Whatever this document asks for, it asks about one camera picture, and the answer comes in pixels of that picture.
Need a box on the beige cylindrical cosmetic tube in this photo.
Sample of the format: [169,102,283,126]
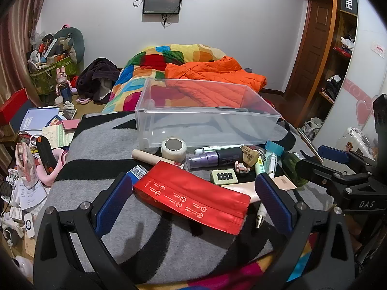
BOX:
[131,149,185,170]

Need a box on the black orange handle tool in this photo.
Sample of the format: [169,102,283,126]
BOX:
[36,136,58,173]

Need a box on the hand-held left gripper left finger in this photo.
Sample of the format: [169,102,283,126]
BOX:
[33,172,136,290]

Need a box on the white tape roll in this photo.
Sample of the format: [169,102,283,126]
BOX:
[160,137,188,163]

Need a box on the light green cosmetic tube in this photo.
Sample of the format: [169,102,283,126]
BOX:
[255,152,267,176]

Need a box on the dark green bottle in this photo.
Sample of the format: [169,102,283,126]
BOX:
[281,151,309,188]

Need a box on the small wall monitor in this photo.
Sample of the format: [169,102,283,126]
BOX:
[143,0,183,15]

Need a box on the brown wooden door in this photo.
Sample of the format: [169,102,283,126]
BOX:
[284,0,335,97]

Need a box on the grey black patterned blanket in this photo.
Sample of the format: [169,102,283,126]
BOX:
[36,112,342,278]

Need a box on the striped brown curtain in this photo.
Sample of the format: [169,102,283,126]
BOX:
[0,0,53,109]

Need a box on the small blue barcode box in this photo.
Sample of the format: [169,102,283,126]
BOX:
[125,165,149,185]

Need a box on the pink bunny figure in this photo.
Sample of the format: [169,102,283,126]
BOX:
[55,66,73,102]

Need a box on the wooden shelf unit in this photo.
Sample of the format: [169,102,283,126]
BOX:
[317,0,359,106]

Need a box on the clear plastic storage bin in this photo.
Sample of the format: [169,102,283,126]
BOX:
[134,78,282,152]

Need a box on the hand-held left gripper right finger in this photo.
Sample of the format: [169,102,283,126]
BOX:
[255,172,355,290]

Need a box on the white ballpoint pen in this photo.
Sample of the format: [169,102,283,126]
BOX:
[255,152,277,228]

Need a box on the red foil pouch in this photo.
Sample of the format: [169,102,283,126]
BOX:
[133,161,251,235]

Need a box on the dark purple clothes pile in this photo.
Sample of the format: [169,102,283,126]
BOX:
[75,57,121,103]

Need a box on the clear cartoon print plastic bag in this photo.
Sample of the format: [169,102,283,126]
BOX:
[335,127,378,160]

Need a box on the peach cosmetic tube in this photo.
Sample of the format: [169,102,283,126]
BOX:
[230,174,297,203]

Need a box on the white wardrobe door with hearts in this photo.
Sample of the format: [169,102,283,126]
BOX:
[311,0,387,158]

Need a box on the pink flat box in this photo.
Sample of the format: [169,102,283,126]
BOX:
[61,119,82,131]

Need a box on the white green ointment tube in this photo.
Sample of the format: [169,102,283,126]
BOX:
[194,145,242,154]

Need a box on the blue notebook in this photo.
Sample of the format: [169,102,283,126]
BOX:
[20,108,60,132]

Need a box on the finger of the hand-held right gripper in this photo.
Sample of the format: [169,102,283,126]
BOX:
[317,145,378,173]
[296,158,375,194]

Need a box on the cream mahjong tile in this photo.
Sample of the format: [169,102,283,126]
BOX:
[211,168,239,185]

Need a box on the purple spray bottle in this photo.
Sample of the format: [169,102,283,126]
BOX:
[185,146,244,171]

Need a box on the red cardboard box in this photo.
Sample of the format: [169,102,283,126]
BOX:
[0,88,29,124]

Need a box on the colourful patchwork blanket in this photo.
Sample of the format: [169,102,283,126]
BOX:
[102,44,321,290]

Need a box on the orange puffer jacket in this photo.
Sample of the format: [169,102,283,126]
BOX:
[165,56,267,109]

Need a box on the grey plush neck pillow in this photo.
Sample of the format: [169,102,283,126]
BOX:
[54,27,86,64]

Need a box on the pile of white papers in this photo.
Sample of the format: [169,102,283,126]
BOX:
[12,181,46,212]

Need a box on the pink curved plastic object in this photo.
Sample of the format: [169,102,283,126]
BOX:
[39,148,70,186]

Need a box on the braided pastel bracelet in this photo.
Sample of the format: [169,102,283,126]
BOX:
[234,161,251,175]

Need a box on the metal rod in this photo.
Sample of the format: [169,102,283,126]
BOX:
[296,128,324,164]

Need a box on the pale green paper booklet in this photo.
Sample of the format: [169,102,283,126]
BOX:
[42,125,74,148]

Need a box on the green patterned storage bag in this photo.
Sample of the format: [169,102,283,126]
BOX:
[29,53,80,95]

